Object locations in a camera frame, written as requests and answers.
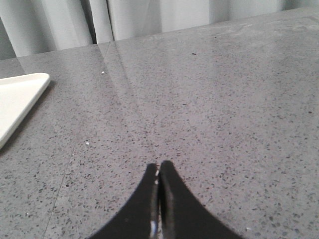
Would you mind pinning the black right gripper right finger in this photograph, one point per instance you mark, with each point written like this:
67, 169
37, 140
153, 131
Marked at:
182, 215

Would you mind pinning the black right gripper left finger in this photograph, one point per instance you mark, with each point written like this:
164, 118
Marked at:
139, 217

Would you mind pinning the cream rectangular tray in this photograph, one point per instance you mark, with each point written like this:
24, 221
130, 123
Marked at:
17, 96

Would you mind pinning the grey pleated curtain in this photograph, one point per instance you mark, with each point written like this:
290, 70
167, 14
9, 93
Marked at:
35, 26

